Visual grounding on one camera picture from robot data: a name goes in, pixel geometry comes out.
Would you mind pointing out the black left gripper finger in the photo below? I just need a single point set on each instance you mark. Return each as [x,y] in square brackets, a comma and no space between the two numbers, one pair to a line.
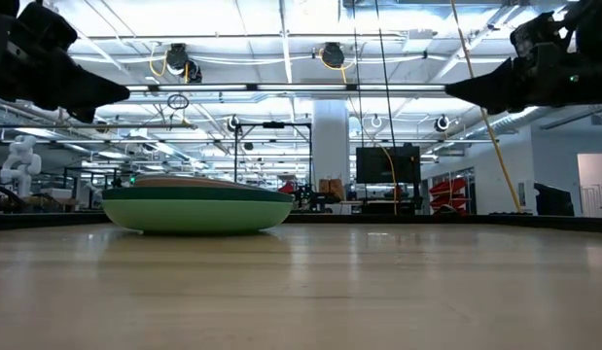
[84,114]
[91,87]

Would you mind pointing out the dark green plastic plate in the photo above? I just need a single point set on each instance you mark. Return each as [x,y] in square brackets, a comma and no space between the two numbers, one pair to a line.
[193,194]

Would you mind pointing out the light green plastic plate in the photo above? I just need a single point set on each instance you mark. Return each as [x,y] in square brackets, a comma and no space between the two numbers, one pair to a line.
[193,216]

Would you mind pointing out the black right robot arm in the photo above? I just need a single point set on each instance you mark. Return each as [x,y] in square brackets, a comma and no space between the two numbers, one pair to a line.
[599,73]

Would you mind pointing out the small round ceiling reel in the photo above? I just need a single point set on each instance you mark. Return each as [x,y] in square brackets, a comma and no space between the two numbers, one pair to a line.
[442,122]
[233,124]

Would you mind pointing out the white humanoid robot figure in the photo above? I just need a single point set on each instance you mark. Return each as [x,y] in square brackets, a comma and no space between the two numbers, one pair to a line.
[21,163]

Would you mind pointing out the red shelf rack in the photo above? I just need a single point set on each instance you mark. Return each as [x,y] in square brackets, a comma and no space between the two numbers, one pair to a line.
[449,187]

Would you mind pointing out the black bin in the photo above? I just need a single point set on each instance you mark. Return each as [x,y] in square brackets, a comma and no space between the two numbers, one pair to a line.
[553,201]

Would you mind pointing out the long ceiling light strip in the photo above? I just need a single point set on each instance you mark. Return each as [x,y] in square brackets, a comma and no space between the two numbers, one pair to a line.
[208,87]

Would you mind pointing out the black monitor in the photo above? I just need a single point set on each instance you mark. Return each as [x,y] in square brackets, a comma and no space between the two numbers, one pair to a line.
[373,165]

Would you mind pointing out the white building column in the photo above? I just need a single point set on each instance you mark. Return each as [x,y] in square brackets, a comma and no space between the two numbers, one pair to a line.
[329,146]

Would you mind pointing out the brown cardboard box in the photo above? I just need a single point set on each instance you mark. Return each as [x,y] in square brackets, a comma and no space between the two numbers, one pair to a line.
[338,188]
[324,187]

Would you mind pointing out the silver ventilation duct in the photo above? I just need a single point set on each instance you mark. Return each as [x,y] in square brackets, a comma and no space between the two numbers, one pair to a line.
[512,121]

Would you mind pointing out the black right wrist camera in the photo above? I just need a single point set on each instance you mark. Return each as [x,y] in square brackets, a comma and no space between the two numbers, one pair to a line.
[539,34]

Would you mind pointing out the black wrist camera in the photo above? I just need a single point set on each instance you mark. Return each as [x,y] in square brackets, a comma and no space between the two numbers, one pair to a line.
[47,26]
[539,34]

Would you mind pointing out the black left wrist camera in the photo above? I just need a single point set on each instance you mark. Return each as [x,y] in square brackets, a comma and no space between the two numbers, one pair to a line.
[47,26]

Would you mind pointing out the black frame stand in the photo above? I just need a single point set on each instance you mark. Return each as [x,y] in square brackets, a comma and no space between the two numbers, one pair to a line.
[273,124]

